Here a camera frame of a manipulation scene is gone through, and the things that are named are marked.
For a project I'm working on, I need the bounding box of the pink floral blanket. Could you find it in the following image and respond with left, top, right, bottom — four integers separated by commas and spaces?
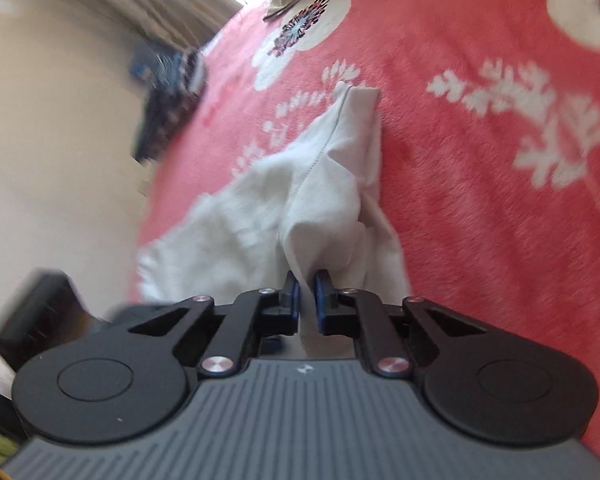
127, 0, 600, 480

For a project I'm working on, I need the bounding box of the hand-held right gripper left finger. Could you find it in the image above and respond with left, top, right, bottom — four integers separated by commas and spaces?
129, 270, 301, 377

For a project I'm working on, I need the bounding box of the stack of folded clothes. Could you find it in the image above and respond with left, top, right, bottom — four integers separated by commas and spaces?
132, 52, 206, 163
130, 42, 208, 96

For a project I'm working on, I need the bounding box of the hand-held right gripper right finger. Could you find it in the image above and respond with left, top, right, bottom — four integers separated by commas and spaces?
314, 269, 487, 377

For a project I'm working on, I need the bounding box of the white shirt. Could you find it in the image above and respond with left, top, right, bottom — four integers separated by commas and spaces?
137, 82, 412, 357

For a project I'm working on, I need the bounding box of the beige curtain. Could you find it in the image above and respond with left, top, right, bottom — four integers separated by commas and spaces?
45, 0, 246, 56

